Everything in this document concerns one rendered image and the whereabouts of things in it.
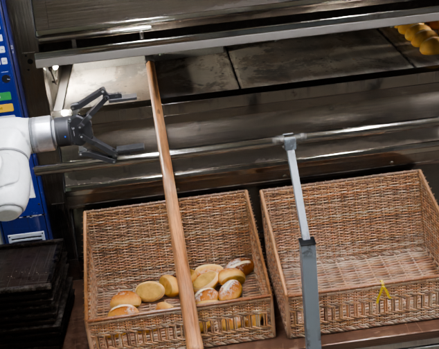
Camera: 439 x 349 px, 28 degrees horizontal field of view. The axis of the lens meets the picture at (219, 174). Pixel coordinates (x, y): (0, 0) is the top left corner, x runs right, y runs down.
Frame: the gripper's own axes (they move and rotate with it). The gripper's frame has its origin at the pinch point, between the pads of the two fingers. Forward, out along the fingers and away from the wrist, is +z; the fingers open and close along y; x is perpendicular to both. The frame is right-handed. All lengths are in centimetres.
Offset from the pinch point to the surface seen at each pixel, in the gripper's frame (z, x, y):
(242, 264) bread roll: 26, -40, 70
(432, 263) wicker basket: 89, -33, 75
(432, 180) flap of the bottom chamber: 96, -55, 56
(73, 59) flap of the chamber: -16.7, -40.6, -6.4
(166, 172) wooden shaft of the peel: 6.0, 2.8, 13.5
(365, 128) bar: 63, -17, 17
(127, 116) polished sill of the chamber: -4, -55, 19
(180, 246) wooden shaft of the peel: 6.9, 41.9, 13.8
